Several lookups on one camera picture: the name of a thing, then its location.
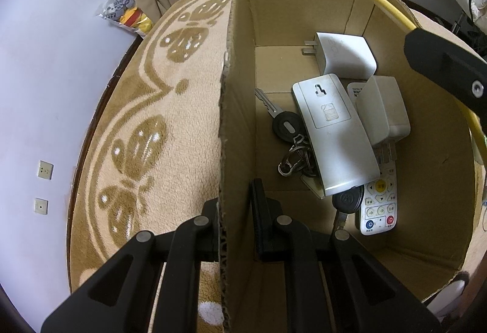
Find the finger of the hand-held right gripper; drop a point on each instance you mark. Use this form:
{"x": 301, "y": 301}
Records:
{"x": 445, "y": 63}

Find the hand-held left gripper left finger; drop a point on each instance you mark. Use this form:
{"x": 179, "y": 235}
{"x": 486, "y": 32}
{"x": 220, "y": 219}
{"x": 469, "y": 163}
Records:
{"x": 209, "y": 228}

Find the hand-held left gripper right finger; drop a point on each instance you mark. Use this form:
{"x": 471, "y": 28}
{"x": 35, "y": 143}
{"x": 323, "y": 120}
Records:
{"x": 258, "y": 219}

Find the gold rectangular key tag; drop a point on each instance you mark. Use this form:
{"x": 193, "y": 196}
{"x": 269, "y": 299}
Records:
{"x": 314, "y": 186}

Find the small white power adapter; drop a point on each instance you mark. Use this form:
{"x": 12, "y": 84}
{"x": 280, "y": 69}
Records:
{"x": 384, "y": 108}

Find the black key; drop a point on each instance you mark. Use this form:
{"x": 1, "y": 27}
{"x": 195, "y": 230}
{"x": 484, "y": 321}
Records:
{"x": 348, "y": 200}
{"x": 286, "y": 126}

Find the large white power adapter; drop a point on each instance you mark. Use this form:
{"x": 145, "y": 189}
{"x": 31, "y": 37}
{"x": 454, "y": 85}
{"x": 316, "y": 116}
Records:
{"x": 342, "y": 51}

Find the long white plastic device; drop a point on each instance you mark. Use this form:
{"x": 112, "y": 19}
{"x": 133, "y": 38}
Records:
{"x": 334, "y": 142}

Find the white remote control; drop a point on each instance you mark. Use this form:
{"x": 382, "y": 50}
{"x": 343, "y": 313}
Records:
{"x": 380, "y": 211}

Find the cardboard box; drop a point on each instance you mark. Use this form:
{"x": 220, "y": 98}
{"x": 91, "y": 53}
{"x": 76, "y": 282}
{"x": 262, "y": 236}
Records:
{"x": 334, "y": 2}

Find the beige patterned blanket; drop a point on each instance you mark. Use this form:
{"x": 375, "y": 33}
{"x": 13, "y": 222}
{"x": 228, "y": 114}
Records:
{"x": 133, "y": 97}

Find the light blue plastic object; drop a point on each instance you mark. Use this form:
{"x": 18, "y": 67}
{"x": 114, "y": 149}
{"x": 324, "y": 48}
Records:
{"x": 445, "y": 295}

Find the bag of plush toys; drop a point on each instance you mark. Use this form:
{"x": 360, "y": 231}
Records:
{"x": 125, "y": 11}

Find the white wall socket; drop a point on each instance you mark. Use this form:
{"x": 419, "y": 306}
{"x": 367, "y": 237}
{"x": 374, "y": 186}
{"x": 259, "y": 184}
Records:
{"x": 40, "y": 206}
{"x": 45, "y": 170}

